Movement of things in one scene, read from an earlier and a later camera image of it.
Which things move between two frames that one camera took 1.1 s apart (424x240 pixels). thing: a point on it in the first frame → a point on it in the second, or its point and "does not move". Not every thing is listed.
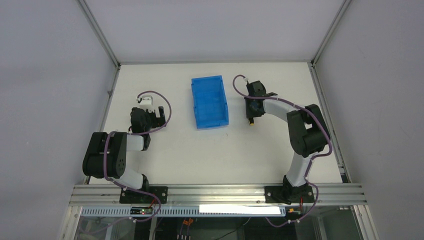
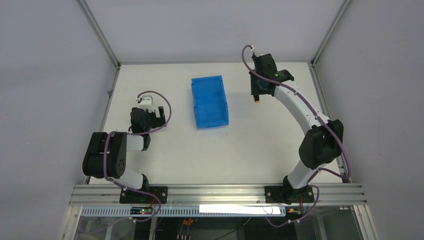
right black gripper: x=251 y=112 → x=257 y=87
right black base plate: x=283 y=194 does not move
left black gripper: x=156 y=118 does not move
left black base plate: x=133 y=196 does not move
